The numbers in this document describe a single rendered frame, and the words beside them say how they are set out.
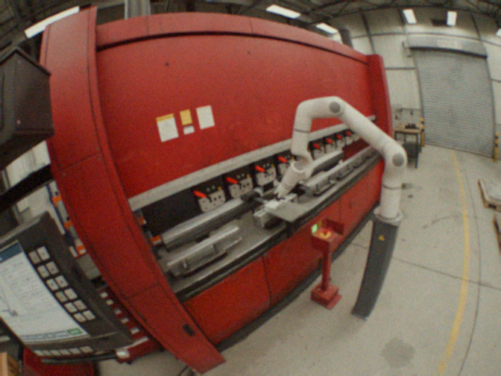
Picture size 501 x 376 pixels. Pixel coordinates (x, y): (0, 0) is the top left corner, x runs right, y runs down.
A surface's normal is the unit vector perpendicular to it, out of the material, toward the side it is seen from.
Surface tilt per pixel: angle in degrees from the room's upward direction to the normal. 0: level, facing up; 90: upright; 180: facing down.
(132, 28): 90
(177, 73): 90
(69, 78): 90
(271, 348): 0
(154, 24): 90
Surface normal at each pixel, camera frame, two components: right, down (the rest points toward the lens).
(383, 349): -0.18, -0.91
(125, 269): 0.60, 0.19
